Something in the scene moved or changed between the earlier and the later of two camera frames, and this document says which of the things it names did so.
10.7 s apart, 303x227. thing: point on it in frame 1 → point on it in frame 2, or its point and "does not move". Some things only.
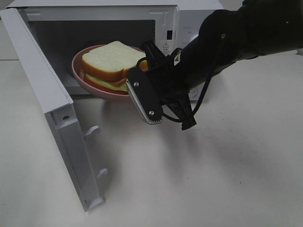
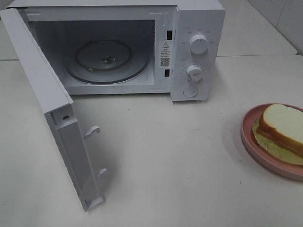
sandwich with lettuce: (106, 68) → (279, 132)
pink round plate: (103, 93) → (287, 169)
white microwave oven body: (63, 27) does not move
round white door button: (193, 92) does not move
